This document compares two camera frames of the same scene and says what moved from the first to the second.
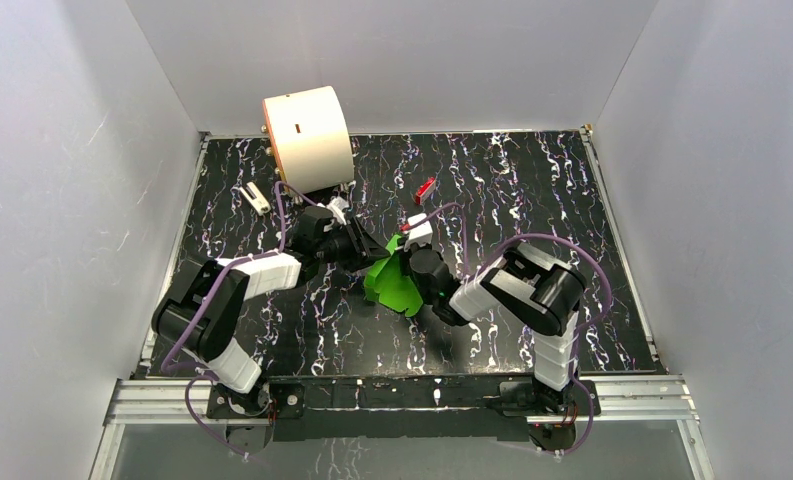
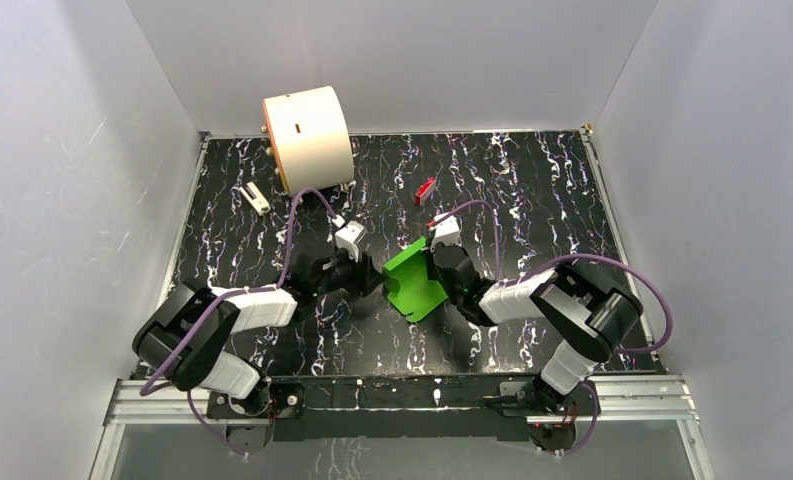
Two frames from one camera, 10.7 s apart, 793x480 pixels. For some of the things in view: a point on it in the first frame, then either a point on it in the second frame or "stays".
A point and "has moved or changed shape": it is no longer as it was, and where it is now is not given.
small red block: [425, 191] stays
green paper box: [389, 280] has moved or changed shape
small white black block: [255, 198] stays
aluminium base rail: [139, 402] stays
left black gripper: [354, 240] to [359, 274]
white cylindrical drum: [311, 139] stays
